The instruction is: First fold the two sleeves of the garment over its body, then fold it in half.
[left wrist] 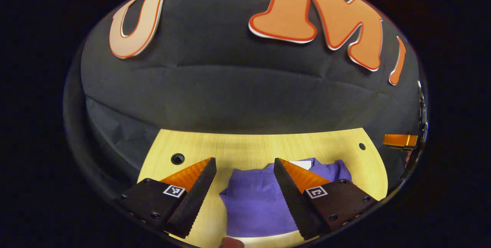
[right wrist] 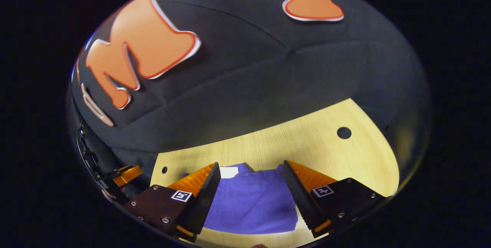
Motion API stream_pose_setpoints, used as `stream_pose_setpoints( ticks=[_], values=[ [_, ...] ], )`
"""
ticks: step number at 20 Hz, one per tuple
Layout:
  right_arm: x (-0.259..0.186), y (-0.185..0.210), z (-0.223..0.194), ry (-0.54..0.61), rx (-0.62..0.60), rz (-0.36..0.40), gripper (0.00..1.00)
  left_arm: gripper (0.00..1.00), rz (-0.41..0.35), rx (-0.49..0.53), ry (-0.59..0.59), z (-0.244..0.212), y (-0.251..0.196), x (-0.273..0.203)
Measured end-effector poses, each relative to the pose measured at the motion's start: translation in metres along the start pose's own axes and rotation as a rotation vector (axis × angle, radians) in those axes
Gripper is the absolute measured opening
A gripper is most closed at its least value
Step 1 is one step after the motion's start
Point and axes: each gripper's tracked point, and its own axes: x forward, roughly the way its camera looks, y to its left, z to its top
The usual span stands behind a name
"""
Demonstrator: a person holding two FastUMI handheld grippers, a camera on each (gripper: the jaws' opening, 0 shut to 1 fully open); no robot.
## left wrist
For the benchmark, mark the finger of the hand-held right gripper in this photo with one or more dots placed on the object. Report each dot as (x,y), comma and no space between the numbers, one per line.
(399,140)

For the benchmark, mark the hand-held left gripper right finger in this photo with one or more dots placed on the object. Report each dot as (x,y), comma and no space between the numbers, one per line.
(293,202)

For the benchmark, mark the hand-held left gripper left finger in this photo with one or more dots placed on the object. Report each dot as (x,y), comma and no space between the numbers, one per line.
(197,198)

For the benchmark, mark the purple button shirt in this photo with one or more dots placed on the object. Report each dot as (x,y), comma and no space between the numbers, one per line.
(253,206)

